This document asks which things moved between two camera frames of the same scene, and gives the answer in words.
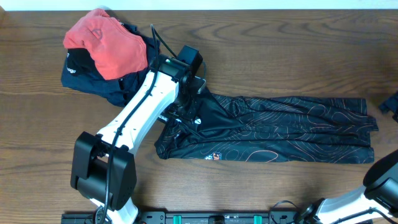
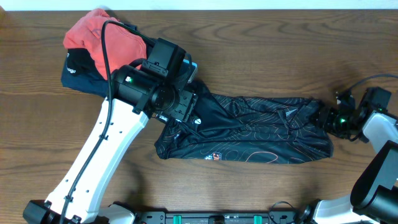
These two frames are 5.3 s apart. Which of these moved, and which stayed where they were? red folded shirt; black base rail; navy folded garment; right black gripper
Moved: right black gripper
Stayed: navy folded garment; red folded shirt; black base rail
